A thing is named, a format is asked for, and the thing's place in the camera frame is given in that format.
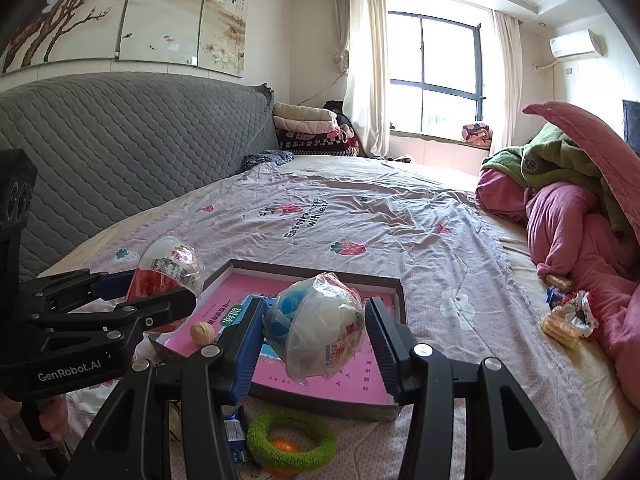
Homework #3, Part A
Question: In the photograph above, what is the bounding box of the dark red patterned folded blanket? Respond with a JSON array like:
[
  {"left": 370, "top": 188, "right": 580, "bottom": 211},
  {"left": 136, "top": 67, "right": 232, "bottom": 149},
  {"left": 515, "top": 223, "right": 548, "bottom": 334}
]
[{"left": 277, "top": 129, "right": 359, "bottom": 157}]

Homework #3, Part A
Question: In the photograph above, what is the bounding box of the dark framed window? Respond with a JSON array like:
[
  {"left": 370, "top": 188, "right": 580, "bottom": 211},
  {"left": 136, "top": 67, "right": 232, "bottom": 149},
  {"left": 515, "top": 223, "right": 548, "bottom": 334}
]
[{"left": 387, "top": 10, "right": 487, "bottom": 136}]

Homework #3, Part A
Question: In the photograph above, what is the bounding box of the grey cardboard box pink inside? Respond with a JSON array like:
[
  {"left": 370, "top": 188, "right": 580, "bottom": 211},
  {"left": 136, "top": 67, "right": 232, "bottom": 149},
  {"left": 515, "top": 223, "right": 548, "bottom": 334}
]
[{"left": 155, "top": 259, "right": 407, "bottom": 423}]

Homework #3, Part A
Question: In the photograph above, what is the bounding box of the grey quilted headboard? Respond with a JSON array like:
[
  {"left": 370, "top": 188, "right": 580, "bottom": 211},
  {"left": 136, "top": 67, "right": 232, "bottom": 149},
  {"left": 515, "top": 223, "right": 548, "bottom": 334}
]
[{"left": 0, "top": 71, "right": 281, "bottom": 281}]

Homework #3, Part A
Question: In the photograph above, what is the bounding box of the printed pink bed sheet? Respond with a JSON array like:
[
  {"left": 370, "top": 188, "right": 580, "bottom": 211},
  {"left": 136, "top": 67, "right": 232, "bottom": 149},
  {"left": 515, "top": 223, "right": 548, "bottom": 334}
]
[{"left": 40, "top": 152, "right": 601, "bottom": 480}]

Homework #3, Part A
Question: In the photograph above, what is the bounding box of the walnut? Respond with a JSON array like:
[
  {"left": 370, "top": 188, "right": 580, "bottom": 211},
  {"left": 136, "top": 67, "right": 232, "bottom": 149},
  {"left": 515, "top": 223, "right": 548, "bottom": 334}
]
[{"left": 190, "top": 322, "right": 217, "bottom": 347}]

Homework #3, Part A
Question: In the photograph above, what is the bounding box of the dark patterned pillow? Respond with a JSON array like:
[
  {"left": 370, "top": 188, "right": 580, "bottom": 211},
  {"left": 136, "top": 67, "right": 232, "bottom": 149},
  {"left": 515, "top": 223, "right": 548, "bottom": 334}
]
[{"left": 243, "top": 149, "right": 293, "bottom": 173}]

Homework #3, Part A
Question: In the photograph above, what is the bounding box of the pink quilt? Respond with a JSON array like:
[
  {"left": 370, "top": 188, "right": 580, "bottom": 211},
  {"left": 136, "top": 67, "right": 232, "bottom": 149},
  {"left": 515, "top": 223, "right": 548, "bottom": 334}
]
[{"left": 475, "top": 101, "right": 640, "bottom": 386}]

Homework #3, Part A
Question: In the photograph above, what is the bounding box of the patterned blanket bundle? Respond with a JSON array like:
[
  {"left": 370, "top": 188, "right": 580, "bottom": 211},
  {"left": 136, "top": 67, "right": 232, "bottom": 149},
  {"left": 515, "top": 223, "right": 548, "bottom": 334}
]
[{"left": 461, "top": 122, "right": 494, "bottom": 149}]

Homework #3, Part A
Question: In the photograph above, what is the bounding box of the white sheer curtain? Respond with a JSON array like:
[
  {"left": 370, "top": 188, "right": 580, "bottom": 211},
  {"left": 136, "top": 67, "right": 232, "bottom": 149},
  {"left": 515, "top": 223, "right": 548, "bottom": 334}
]
[
  {"left": 492, "top": 10, "right": 524, "bottom": 156},
  {"left": 346, "top": 0, "right": 392, "bottom": 158}
]

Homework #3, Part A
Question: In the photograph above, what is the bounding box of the orange tangerine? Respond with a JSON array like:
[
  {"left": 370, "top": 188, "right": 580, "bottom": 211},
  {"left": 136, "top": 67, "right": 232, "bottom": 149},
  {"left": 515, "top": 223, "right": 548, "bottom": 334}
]
[{"left": 267, "top": 439, "right": 301, "bottom": 461}]

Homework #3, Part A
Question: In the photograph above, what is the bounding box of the person's left hand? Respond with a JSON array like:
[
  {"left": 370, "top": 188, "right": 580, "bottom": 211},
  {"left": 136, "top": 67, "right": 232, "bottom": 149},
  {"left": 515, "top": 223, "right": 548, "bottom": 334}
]
[{"left": 0, "top": 390, "right": 68, "bottom": 448}]

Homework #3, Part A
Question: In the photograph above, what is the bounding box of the cream mattress cover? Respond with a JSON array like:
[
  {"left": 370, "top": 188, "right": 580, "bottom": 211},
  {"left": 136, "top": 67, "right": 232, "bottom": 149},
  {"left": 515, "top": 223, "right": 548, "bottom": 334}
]
[{"left": 495, "top": 217, "right": 640, "bottom": 461}]

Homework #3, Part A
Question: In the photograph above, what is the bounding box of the red white ball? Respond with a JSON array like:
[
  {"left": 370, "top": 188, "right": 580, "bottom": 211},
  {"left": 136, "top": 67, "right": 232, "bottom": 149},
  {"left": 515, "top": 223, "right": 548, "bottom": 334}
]
[{"left": 125, "top": 235, "right": 206, "bottom": 333}]

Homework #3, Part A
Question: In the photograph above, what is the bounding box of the blue snack packet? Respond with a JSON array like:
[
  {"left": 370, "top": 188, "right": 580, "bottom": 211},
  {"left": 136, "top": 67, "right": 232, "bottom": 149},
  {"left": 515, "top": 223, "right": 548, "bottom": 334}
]
[{"left": 222, "top": 405, "right": 251, "bottom": 466}]

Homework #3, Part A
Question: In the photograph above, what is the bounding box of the green blanket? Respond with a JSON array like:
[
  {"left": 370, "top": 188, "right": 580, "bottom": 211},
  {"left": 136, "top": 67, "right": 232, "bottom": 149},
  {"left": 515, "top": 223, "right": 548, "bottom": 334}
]
[{"left": 481, "top": 122, "right": 632, "bottom": 236}]

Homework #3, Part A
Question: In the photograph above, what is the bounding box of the beige curtain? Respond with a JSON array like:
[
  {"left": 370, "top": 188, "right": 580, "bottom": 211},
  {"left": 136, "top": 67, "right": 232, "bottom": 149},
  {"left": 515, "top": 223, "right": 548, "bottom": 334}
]
[{"left": 330, "top": 0, "right": 352, "bottom": 72}]

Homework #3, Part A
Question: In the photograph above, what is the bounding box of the black clothing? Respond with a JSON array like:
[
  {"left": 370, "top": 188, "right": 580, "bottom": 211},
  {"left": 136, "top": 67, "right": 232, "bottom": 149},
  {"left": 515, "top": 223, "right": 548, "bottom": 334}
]
[{"left": 324, "top": 101, "right": 354, "bottom": 127}]

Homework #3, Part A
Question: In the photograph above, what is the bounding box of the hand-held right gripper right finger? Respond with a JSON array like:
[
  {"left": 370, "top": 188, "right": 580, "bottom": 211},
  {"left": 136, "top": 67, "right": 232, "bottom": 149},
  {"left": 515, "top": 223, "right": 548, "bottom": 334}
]
[{"left": 364, "top": 296, "right": 568, "bottom": 480}]

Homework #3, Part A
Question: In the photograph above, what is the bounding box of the floral painting panel with calligraphy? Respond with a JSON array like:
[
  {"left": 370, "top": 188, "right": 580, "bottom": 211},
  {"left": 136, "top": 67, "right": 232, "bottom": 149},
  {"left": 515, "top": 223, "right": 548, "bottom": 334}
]
[{"left": 194, "top": 0, "right": 249, "bottom": 79}]

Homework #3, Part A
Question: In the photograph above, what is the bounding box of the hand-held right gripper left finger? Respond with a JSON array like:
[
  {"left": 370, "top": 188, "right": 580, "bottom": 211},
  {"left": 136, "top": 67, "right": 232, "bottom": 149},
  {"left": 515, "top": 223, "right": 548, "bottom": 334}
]
[{"left": 62, "top": 296, "right": 271, "bottom": 480}]

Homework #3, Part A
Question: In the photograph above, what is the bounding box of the blue white ball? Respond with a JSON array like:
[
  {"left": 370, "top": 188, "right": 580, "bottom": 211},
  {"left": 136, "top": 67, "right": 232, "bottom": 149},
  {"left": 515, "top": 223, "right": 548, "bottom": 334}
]
[{"left": 264, "top": 272, "right": 368, "bottom": 381}]

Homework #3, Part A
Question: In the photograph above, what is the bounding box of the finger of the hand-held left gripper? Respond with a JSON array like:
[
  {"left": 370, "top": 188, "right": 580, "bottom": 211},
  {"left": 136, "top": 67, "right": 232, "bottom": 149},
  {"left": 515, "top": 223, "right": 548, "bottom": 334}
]
[
  {"left": 27, "top": 287, "right": 198, "bottom": 348},
  {"left": 20, "top": 269, "right": 140, "bottom": 313}
]

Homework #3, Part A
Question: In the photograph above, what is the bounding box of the black television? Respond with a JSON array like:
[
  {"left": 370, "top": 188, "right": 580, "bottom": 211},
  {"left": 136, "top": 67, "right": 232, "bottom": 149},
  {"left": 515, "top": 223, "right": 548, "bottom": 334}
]
[{"left": 622, "top": 100, "right": 640, "bottom": 153}]

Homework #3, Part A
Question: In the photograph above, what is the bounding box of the white air conditioner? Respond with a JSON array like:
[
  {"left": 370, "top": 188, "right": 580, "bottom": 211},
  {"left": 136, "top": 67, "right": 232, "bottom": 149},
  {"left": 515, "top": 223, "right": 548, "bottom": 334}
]
[{"left": 548, "top": 29, "right": 601, "bottom": 59}]

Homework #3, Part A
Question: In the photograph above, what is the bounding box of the cream folded blanket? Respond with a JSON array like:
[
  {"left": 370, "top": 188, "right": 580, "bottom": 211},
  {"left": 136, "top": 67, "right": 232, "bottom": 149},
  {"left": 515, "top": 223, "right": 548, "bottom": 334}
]
[{"left": 273, "top": 103, "right": 340, "bottom": 134}]

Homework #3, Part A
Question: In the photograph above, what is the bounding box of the green fuzzy ring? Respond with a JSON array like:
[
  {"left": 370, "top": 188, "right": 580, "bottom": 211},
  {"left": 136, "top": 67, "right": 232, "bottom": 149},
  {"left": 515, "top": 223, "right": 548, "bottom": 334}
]
[{"left": 246, "top": 408, "right": 337, "bottom": 472}]

